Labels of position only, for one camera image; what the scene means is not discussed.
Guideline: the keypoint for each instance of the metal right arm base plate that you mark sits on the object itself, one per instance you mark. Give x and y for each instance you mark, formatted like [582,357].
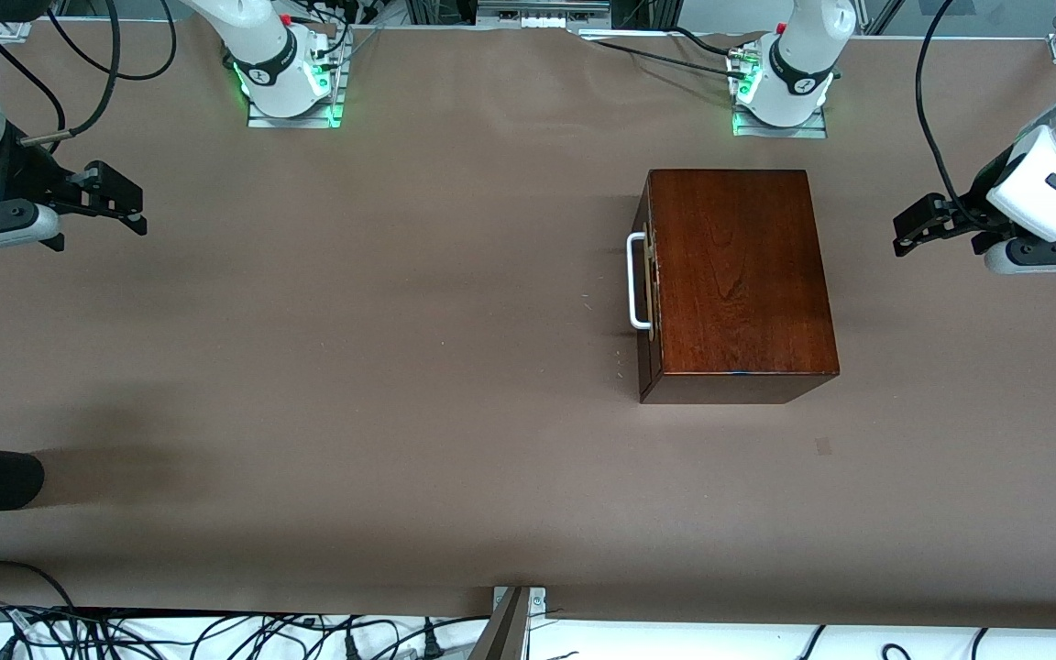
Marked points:
[294,119]

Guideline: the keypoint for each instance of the silver bracket plate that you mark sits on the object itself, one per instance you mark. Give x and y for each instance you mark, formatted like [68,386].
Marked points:
[537,600]

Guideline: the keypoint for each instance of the black power plug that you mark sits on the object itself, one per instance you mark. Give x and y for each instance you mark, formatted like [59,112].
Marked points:
[432,646]
[351,647]

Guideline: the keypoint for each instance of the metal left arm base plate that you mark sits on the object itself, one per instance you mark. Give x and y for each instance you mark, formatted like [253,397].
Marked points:
[780,131]

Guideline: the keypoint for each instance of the dark brown wooden cabinet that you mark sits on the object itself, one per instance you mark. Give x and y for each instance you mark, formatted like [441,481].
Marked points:
[739,275]

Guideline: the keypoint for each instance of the silver aluminium frame bar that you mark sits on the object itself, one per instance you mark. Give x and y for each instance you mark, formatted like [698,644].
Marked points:
[542,14]

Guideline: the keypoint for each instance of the brown table cover sheet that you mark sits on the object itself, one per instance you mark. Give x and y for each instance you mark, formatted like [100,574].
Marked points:
[308,367]

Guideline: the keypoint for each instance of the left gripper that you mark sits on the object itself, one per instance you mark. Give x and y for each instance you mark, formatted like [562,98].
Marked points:
[975,196]

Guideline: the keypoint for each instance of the grey metal post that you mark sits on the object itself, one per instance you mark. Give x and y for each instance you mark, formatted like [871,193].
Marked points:
[502,632]

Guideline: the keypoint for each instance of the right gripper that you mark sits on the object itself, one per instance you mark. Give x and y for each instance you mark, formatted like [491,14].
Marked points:
[16,176]

